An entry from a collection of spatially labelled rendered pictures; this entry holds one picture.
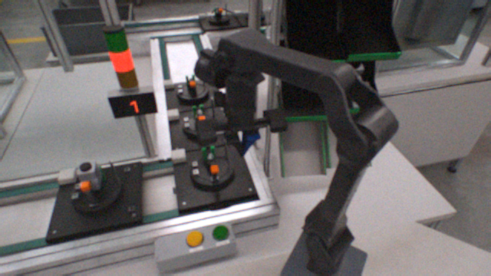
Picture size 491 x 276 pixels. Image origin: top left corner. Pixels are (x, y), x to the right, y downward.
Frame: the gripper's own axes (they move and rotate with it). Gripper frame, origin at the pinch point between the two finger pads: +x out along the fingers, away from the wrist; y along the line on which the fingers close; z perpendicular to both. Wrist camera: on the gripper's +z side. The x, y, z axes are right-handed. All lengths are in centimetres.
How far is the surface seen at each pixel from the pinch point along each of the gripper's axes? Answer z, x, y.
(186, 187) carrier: 16.2, 28.4, 13.9
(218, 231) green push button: -1.7, 28.2, 7.1
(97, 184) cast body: 16.6, 20.7, 37.1
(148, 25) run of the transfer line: 163, 30, 23
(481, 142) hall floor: 92, 125, -223
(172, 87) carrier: 77, 28, 14
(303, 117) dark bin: 11.5, 4.6, -19.8
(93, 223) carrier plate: 9.7, 28.4, 39.4
